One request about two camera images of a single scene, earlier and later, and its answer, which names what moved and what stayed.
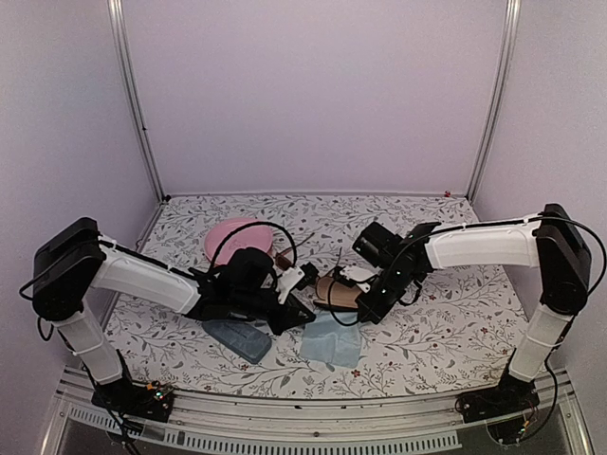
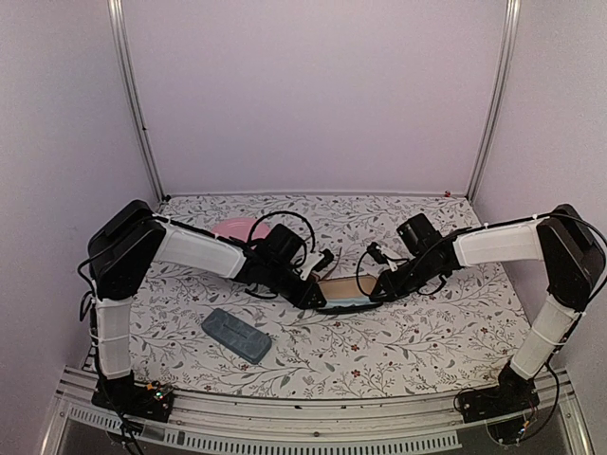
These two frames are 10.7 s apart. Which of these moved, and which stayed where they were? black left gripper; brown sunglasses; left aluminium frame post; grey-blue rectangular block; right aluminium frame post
Moved: brown sunglasses; black left gripper
Stayed: grey-blue rectangular block; left aluminium frame post; right aluminium frame post
